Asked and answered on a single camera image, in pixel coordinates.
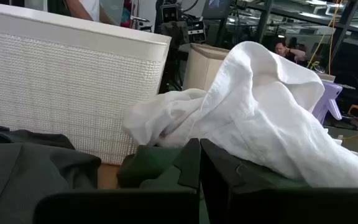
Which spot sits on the white woven plastic basket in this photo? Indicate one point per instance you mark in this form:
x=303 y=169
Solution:
x=57 y=87

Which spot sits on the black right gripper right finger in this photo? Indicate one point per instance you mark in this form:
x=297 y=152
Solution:
x=275 y=208

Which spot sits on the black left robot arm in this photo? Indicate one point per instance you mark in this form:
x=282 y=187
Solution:
x=174 y=28

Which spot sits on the white garment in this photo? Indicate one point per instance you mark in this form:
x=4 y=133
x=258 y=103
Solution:
x=259 y=124

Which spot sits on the grey fabric bin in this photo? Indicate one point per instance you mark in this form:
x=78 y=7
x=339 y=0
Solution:
x=202 y=67

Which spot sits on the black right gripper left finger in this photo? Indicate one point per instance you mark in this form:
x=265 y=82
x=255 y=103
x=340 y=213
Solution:
x=120 y=208

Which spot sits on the dark monitor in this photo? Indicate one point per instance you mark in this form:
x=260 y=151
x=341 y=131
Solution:
x=216 y=7

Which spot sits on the black metal shelf frame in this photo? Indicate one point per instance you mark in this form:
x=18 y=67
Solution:
x=264 y=18

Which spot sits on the person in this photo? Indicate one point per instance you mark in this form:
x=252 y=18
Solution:
x=286 y=53
x=85 y=7

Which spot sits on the purple spray bottle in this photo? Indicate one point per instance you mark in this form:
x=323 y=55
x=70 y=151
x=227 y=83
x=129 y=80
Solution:
x=328 y=96

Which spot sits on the dark grey garment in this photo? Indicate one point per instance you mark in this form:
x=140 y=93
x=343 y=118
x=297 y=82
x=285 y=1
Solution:
x=26 y=174

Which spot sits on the dark green garment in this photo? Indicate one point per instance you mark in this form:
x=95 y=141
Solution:
x=148 y=165

